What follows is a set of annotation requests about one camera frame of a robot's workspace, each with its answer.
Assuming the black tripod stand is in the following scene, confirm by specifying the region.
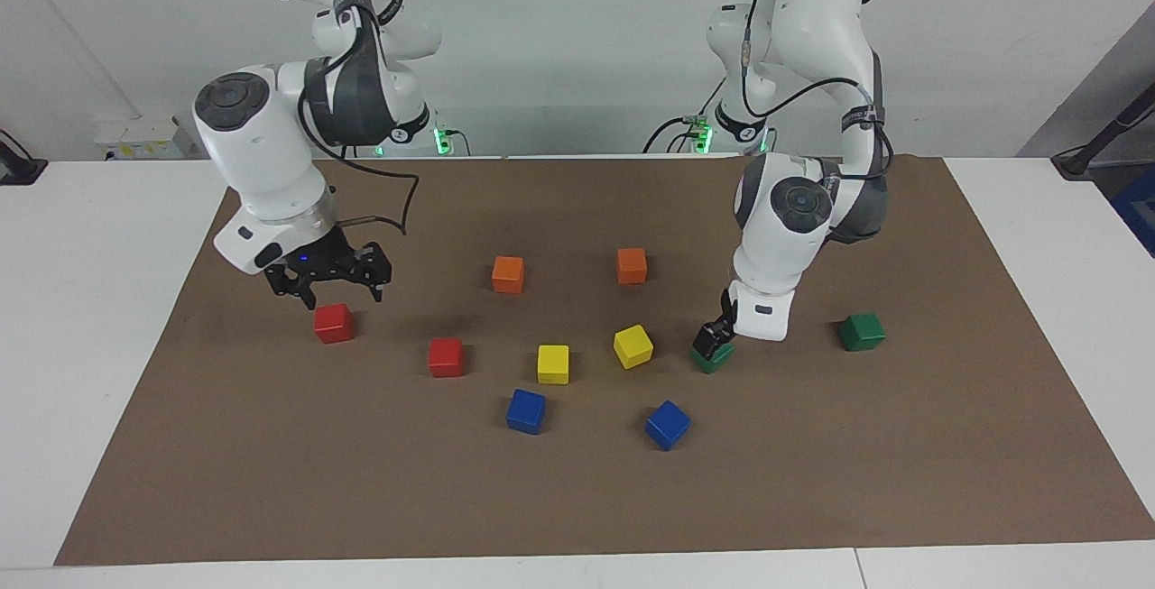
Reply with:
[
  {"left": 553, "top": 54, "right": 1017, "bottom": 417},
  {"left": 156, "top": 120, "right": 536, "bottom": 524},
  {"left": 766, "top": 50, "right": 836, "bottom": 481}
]
[{"left": 1051, "top": 84, "right": 1155, "bottom": 179}]

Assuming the red wooden block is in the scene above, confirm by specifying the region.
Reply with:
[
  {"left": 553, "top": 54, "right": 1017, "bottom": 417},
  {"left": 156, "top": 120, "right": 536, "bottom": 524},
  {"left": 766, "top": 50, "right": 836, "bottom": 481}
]
[
  {"left": 314, "top": 303, "right": 355, "bottom": 345},
  {"left": 428, "top": 337, "right": 466, "bottom": 379}
]

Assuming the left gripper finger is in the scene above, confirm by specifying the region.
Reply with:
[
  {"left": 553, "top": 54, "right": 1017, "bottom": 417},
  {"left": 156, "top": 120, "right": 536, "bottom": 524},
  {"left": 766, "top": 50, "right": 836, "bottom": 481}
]
[{"left": 693, "top": 323, "right": 734, "bottom": 360}]

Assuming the brown table mat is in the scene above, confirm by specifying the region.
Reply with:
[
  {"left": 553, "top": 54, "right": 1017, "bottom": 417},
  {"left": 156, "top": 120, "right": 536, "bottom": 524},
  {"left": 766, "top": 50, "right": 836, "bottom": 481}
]
[{"left": 54, "top": 154, "right": 1155, "bottom": 566}]

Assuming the blue wooden block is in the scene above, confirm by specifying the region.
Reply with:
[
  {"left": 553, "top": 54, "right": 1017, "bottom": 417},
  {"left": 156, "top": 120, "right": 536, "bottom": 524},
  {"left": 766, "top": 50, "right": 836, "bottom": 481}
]
[
  {"left": 505, "top": 389, "right": 547, "bottom": 436},
  {"left": 644, "top": 400, "right": 692, "bottom": 452}
]

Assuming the blue crate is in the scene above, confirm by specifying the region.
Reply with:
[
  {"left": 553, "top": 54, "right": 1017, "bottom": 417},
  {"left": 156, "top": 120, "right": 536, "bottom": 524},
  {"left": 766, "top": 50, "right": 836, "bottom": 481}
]
[{"left": 1110, "top": 165, "right": 1155, "bottom": 258}]

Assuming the green wooden block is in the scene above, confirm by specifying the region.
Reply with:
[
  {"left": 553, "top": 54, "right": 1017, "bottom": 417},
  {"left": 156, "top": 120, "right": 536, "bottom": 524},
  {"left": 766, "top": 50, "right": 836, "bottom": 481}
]
[
  {"left": 838, "top": 313, "right": 886, "bottom": 353},
  {"left": 691, "top": 341, "right": 735, "bottom": 374}
]

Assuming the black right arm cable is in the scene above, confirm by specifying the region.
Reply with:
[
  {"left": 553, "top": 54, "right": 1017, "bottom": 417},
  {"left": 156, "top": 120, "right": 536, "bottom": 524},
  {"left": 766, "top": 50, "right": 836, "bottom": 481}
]
[{"left": 275, "top": 0, "right": 421, "bottom": 236}]

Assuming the black clamp stand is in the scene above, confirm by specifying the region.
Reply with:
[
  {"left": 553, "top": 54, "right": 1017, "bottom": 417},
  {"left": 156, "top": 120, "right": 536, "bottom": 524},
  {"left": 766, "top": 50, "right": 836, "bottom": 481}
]
[{"left": 0, "top": 129, "right": 48, "bottom": 186}]

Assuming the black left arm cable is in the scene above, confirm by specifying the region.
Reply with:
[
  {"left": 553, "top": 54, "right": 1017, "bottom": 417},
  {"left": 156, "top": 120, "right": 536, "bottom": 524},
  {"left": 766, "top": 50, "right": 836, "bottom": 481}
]
[{"left": 740, "top": 0, "right": 895, "bottom": 179}]

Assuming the white power strip box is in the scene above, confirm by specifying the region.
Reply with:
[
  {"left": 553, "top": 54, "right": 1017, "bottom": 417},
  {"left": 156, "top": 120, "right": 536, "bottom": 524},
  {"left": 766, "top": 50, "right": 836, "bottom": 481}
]
[{"left": 95, "top": 115, "right": 204, "bottom": 161}]

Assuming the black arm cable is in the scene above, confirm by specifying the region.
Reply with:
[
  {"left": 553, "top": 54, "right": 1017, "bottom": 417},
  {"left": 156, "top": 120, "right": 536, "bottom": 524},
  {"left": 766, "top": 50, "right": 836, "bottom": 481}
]
[
  {"left": 740, "top": 0, "right": 895, "bottom": 179},
  {"left": 275, "top": 0, "right": 421, "bottom": 236}
]

